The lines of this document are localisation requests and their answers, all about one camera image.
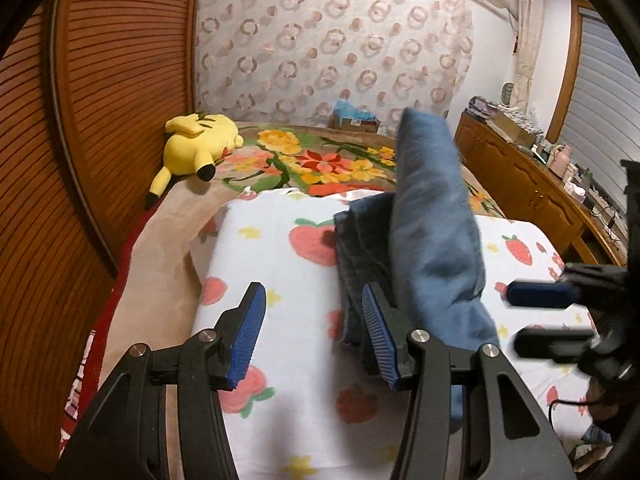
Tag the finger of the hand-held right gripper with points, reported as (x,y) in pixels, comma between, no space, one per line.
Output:
(550,342)
(540,293)

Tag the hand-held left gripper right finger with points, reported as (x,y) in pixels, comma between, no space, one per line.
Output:
(377,335)

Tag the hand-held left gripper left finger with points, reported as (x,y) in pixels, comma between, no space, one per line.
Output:
(247,335)

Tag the blue denim pants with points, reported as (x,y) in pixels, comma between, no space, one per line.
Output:
(430,220)

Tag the white strawberry print sheet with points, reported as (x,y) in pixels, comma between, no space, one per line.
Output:
(280,270)

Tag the wooden cabinet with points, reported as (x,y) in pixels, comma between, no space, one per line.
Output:
(515,170)

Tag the pink handbag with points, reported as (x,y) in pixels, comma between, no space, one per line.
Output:
(560,158)

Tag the cardboard tray of bottles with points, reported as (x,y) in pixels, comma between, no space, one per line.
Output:
(515,127)

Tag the yellow plush toy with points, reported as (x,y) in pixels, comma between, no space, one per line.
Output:
(200,145)

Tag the small white fan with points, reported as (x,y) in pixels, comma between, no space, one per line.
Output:
(507,93)

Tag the small blue brown object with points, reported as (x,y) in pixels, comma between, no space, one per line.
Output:
(355,126)

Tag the window with grey shutter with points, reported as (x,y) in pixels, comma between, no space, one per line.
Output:
(605,85)

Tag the beige tied curtain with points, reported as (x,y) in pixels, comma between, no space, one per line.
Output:
(527,35)

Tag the wooden louvered wardrobe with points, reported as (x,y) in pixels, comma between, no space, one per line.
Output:
(100,110)

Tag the circle patterned curtain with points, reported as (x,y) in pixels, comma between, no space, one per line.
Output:
(325,35)

